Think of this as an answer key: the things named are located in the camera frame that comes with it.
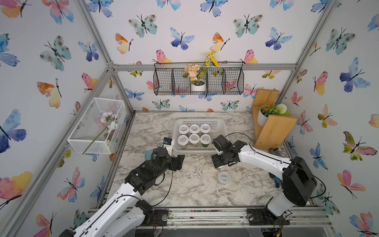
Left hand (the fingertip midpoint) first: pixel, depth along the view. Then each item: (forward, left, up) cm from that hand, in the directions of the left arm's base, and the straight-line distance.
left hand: (179, 153), depth 75 cm
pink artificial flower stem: (+14, +36, +12) cm, 40 cm away
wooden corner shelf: (+14, -54, +2) cm, 55 cm away
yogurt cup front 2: (+17, -15, -13) cm, 26 cm away
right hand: (+2, -22, -12) cm, 25 cm away
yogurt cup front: (+18, -8, -13) cm, 24 cm away
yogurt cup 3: (+26, -15, -13) cm, 33 cm away
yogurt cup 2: (+25, -8, -12) cm, 29 cm away
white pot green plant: (+26, -54, +5) cm, 60 cm away
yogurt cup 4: (+16, 0, -12) cm, 20 cm away
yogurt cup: (+25, -1, -12) cm, 27 cm away
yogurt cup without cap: (-8, -24, -14) cm, 29 cm away
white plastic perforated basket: (+29, -25, -15) cm, 41 cm away
